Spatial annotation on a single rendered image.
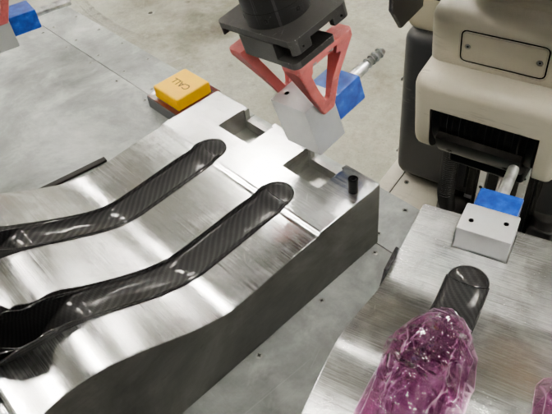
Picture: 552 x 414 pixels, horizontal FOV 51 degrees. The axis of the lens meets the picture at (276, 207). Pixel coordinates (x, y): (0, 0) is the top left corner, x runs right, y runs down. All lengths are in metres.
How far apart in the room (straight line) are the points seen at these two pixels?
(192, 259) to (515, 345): 0.29
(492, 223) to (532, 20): 0.36
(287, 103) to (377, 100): 1.68
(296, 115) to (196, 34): 2.26
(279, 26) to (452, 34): 0.44
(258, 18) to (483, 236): 0.28
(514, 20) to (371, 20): 1.90
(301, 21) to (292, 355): 0.30
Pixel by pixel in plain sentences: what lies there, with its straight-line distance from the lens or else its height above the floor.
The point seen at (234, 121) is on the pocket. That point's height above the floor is 0.88.
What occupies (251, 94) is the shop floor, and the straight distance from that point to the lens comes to 2.31.
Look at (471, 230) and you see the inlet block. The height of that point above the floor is 0.88.
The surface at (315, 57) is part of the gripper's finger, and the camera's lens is 0.48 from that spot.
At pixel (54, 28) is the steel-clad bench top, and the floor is 0.80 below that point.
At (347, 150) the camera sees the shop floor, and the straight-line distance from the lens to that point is 1.99.
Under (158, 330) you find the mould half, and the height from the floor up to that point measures 0.91.
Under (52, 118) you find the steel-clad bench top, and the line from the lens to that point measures 0.94.
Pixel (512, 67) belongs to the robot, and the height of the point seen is 0.82.
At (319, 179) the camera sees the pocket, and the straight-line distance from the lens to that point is 0.63.
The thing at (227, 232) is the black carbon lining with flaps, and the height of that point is 0.88.
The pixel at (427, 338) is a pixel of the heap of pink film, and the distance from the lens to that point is 0.46.
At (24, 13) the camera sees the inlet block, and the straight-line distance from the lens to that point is 0.92.
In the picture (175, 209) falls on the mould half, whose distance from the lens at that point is 0.59.
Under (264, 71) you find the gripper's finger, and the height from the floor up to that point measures 1.00.
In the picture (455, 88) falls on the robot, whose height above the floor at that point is 0.79.
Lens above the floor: 1.29
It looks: 45 degrees down
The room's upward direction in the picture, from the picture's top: 8 degrees counter-clockwise
